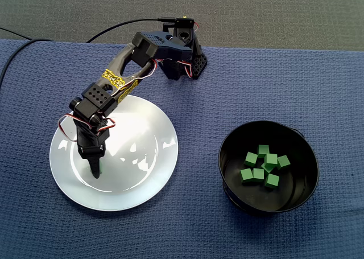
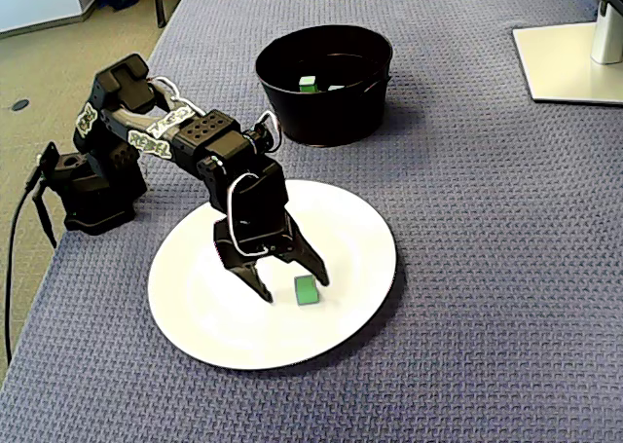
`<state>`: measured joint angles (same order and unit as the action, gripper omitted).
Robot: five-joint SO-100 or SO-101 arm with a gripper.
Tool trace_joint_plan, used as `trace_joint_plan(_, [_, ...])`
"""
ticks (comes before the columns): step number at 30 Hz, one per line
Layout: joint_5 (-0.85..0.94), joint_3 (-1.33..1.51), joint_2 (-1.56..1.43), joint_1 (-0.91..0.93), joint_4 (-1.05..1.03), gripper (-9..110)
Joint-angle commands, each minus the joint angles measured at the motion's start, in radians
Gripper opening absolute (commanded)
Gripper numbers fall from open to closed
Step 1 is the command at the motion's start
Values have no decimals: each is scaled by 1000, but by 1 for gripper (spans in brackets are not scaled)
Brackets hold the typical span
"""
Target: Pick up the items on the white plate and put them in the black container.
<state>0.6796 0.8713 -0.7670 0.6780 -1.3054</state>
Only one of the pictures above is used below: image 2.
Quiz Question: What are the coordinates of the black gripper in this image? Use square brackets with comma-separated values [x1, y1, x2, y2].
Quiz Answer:
[212, 160, 331, 304]

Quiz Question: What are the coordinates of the white round plate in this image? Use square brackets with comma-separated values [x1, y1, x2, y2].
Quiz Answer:
[147, 178, 398, 371]

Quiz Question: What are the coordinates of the black round metal container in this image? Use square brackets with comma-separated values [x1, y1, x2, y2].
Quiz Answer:
[254, 23, 393, 148]

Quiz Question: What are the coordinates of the blue woven table mat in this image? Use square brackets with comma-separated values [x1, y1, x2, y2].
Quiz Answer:
[0, 0, 623, 443]

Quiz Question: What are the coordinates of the silver monitor stand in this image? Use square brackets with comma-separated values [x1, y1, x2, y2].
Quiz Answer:
[511, 0, 623, 106]

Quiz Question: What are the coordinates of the white red servo wire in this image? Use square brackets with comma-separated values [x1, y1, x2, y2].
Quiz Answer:
[225, 171, 270, 258]

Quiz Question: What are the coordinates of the black cable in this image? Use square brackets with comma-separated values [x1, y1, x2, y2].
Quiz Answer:
[30, 189, 58, 249]
[3, 163, 43, 366]

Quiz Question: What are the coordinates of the dark furniture frame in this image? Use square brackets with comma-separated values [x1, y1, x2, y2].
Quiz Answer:
[149, 0, 196, 29]

